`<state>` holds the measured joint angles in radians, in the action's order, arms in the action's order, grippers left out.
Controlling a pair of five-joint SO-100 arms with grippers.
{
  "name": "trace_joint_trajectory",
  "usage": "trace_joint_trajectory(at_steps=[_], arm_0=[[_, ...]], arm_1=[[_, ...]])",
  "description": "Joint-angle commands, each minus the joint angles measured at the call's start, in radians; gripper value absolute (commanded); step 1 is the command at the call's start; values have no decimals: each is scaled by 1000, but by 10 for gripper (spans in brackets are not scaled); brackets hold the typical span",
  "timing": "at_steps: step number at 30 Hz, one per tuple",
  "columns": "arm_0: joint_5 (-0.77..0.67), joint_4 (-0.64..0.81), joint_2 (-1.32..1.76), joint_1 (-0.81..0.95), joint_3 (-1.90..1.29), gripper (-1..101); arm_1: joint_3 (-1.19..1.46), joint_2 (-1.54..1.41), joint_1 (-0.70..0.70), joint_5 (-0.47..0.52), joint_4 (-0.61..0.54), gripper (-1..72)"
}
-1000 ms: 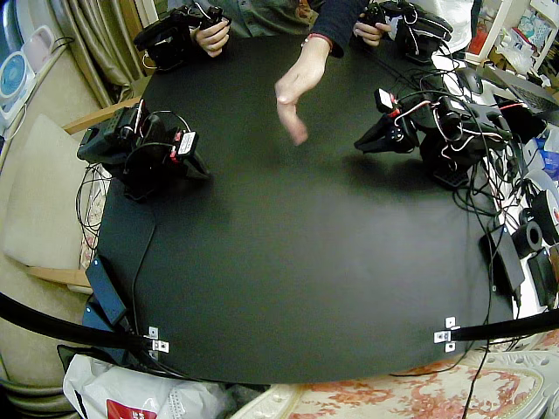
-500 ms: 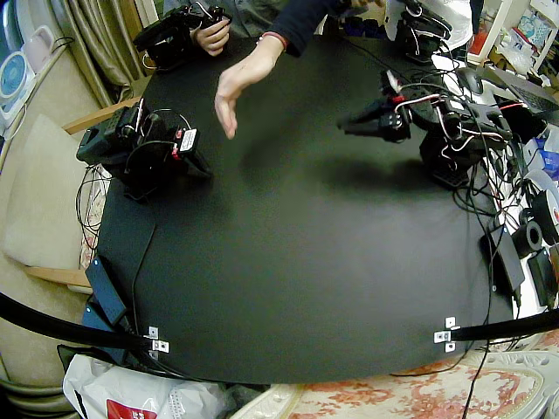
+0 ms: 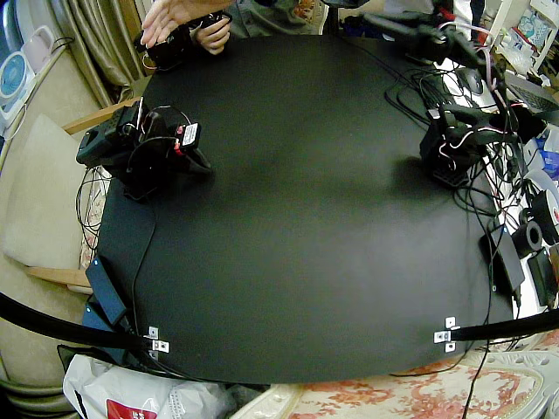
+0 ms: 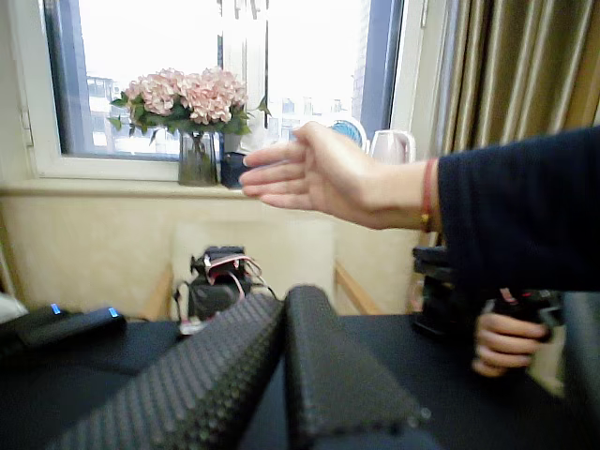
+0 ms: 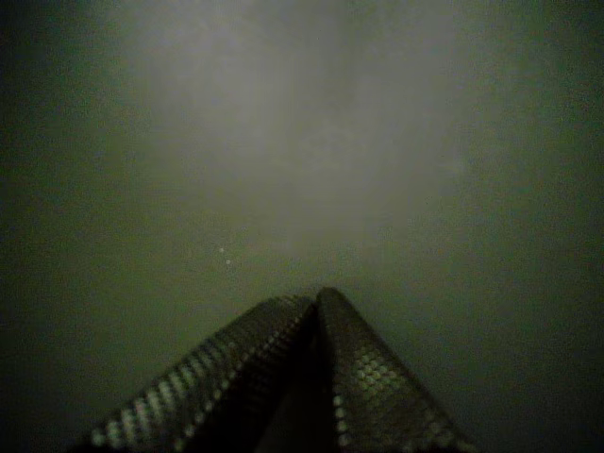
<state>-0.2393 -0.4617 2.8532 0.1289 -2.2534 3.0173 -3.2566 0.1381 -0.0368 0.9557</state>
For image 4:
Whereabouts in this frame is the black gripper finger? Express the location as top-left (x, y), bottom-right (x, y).
top-left (282, 284), bottom-right (431, 449)
top-left (46, 292), bottom-right (285, 450)

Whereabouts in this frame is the black leader arm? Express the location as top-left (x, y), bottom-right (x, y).
top-left (411, 244), bottom-right (566, 339)

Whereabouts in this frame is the person's right forearm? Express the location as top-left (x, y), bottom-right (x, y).
top-left (561, 290), bottom-right (600, 423)

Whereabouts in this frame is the person's right hand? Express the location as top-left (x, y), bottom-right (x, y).
top-left (472, 312), bottom-right (550, 379)

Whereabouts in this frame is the person's left hand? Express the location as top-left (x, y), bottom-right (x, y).
top-left (239, 121), bottom-right (426, 232)

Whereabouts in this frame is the black table mat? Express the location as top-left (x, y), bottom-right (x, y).
top-left (0, 311), bottom-right (600, 450)

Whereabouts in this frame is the cream chair cushion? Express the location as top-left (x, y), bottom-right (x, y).
top-left (171, 219), bottom-right (337, 320)

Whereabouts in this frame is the clear glass vase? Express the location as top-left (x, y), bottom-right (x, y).
top-left (177, 130), bottom-right (221, 187)

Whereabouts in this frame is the pale pink electric kettle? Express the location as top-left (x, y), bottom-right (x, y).
top-left (367, 129), bottom-right (418, 165)

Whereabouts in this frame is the white blue desk fan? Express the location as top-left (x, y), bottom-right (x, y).
top-left (327, 116), bottom-right (369, 151)

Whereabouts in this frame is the pink hydrangea bouquet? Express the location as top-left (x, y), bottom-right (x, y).
top-left (107, 67), bottom-right (273, 142)

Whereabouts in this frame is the gold curtain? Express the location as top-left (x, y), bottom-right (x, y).
top-left (440, 0), bottom-right (600, 156)

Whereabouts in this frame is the red bracelet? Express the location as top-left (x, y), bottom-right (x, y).
top-left (419, 157), bottom-right (442, 234)

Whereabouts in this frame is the white window frame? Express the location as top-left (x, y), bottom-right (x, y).
top-left (8, 0), bottom-right (442, 182)

